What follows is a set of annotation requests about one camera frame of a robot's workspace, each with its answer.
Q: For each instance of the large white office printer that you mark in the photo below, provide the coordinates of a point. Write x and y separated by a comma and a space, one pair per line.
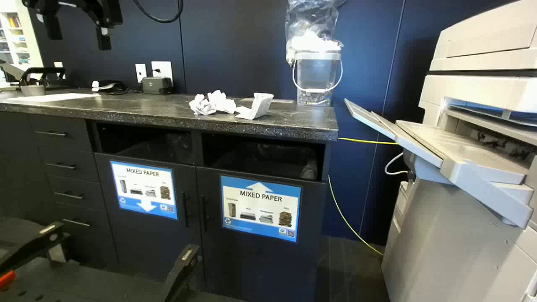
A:
464, 245

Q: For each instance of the small white wall plate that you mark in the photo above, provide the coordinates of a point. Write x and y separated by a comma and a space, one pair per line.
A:
140, 73

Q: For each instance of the grey printer side tray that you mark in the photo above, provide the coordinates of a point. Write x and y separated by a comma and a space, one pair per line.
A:
447, 151

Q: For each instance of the wide white wall outlet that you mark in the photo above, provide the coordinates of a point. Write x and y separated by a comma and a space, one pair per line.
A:
162, 69

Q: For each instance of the white bookshelf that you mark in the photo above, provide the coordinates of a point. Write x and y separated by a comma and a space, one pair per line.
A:
18, 39

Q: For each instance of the blue label with up arrow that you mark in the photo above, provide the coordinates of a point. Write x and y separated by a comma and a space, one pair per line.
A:
261, 210

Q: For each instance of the folded white paper piece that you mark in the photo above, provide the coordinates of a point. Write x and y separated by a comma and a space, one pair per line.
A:
259, 104

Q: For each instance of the black hole punch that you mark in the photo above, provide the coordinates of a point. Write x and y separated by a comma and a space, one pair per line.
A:
45, 76

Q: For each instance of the clear plastic bag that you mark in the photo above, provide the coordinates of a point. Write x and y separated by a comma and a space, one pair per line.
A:
311, 26

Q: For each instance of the black box device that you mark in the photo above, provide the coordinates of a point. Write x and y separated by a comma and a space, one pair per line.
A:
157, 86

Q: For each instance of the dark cabinet with counter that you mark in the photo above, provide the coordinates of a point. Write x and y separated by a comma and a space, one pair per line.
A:
140, 252

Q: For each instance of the blue label with down arrow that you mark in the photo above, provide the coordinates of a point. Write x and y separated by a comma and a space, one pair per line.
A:
144, 190

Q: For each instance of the black bin liner bag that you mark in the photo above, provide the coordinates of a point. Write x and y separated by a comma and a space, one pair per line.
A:
152, 150
269, 160

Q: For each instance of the flat white paper sheet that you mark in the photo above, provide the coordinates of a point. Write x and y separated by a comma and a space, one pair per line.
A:
45, 98

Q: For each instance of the black metal stand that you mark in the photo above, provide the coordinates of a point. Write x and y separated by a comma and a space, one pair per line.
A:
68, 279

